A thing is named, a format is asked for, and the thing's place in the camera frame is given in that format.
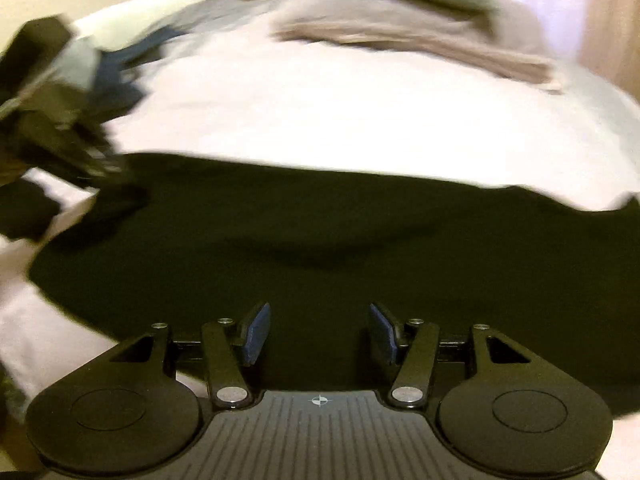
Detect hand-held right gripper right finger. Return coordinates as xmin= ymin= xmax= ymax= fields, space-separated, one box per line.
xmin=368 ymin=301 xmax=532 ymax=408

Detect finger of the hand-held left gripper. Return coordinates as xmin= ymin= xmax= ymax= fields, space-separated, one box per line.
xmin=65 ymin=130 xmax=128 ymax=186

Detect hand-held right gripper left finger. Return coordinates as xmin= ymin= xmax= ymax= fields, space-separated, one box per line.
xmin=107 ymin=301 xmax=272 ymax=409

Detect black sweater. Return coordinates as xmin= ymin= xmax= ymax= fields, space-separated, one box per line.
xmin=0 ymin=152 xmax=640 ymax=418

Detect blue jeans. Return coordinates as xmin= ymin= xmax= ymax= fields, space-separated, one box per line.
xmin=95 ymin=27 xmax=188 ymax=116

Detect white pillow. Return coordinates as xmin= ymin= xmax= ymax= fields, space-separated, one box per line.
xmin=70 ymin=0 xmax=218 ymax=41

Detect bed with striped bedspread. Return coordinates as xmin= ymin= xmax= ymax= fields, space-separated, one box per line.
xmin=0 ymin=0 xmax=640 ymax=480

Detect folded beige blanket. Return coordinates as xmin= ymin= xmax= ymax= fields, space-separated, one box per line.
xmin=270 ymin=0 xmax=566 ymax=93

